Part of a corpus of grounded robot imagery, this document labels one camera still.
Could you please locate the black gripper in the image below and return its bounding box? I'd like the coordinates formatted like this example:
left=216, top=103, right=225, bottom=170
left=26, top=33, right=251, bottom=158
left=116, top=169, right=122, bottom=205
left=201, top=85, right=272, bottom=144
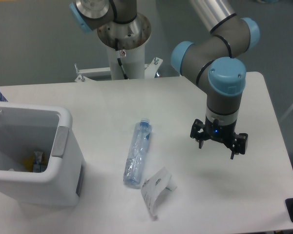
left=190, top=117, right=248, bottom=159

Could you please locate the crushed clear plastic bottle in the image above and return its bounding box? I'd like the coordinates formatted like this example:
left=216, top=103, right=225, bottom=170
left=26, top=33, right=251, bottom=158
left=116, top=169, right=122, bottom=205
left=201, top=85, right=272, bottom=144
left=123, top=118, right=152, bottom=188

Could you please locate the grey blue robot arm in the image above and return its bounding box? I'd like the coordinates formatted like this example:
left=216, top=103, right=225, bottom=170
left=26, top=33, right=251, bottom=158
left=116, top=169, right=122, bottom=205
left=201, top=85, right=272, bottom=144
left=69, top=0, right=260, bottom=156

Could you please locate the white trash can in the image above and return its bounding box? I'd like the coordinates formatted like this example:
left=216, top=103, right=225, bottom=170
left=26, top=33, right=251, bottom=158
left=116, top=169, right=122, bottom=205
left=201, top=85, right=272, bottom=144
left=0, top=102, right=85, bottom=206

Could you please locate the grey wrapper in can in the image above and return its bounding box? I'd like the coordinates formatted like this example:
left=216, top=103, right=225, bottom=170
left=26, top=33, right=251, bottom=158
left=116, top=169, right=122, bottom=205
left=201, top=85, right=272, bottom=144
left=32, top=151, right=47, bottom=173

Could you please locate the yellow trash in can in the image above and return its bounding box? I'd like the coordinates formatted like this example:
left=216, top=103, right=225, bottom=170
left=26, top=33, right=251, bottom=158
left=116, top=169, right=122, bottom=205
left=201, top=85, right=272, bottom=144
left=22, top=157, right=35, bottom=172

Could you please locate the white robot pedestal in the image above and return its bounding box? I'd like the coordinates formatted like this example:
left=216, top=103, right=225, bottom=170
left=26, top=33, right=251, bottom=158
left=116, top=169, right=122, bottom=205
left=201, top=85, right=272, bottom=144
left=74, top=13, right=164, bottom=83

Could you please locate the black cable on pedestal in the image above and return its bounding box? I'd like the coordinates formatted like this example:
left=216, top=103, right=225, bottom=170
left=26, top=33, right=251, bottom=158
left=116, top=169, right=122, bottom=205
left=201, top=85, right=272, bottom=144
left=114, top=38, right=129, bottom=80

